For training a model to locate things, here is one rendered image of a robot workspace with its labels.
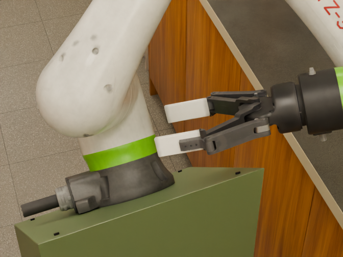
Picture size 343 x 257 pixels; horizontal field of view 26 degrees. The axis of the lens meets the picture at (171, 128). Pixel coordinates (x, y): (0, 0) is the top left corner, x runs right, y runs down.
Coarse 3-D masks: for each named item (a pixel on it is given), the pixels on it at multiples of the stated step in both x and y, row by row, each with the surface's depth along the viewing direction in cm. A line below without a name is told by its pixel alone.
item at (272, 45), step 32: (224, 0) 206; (256, 0) 206; (224, 32) 198; (256, 32) 196; (288, 32) 196; (256, 64) 186; (288, 64) 186; (320, 64) 186; (320, 160) 162; (320, 192) 160
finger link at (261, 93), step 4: (212, 92) 122; (216, 92) 122; (220, 92) 121; (224, 92) 121; (228, 92) 120; (232, 92) 120; (236, 92) 120; (240, 92) 119; (244, 92) 119; (248, 92) 118; (252, 92) 118; (256, 92) 117; (260, 92) 117; (264, 92) 117; (220, 96) 121; (224, 96) 120; (228, 96) 120; (232, 96) 120; (236, 96) 119; (240, 96) 119; (244, 96) 118; (248, 96) 118; (252, 96) 118
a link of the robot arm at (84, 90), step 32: (96, 0) 106; (128, 0) 104; (160, 0) 106; (96, 32) 105; (128, 32) 105; (64, 64) 105; (96, 64) 104; (128, 64) 106; (64, 96) 104; (96, 96) 105; (128, 96) 115; (64, 128) 107; (96, 128) 108
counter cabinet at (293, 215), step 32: (192, 0) 230; (160, 32) 279; (192, 32) 237; (160, 64) 290; (192, 64) 246; (224, 64) 214; (160, 96) 302; (192, 96) 254; (192, 128) 264; (192, 160) 273; (224, 160) 234; (256, 160) 204; (288, 160) 181; (288, 192) 186; (288, 224) 191; (320, 224) 171; (256, 256) 224; (288, 256) 196; (320, 256) 175
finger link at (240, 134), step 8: (256, 120) 106; (264, 120) 106; (232, 128) 105; (240, 128) 105; (248, 128) 106; (208, 136) 104; (216, 136) 104; (224, 136) 105; (232, 136) 105; (240, 136) 105; (248, 136) 106; (256, 136) 106; (264, 136) 106; (216, 144) 104; (224, 144) 105; (232, 144) 105; (208, 152) 105; (216, 152) 105
